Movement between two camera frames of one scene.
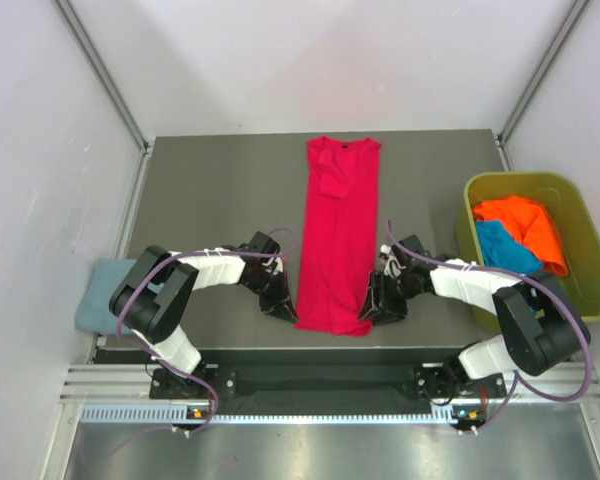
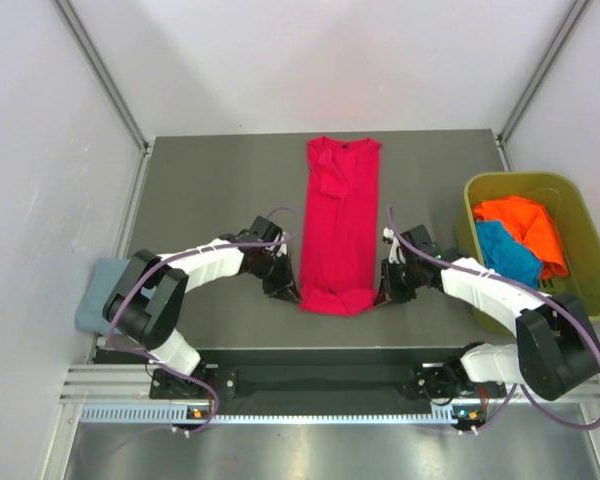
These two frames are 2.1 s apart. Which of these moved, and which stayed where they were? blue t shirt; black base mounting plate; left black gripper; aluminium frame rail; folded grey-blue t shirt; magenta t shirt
Moved: left black gripper; magenta t shirt
Stayed: black base mounting plate; aluminium frame rail; blue t shirt; folded grey-blue t shirt
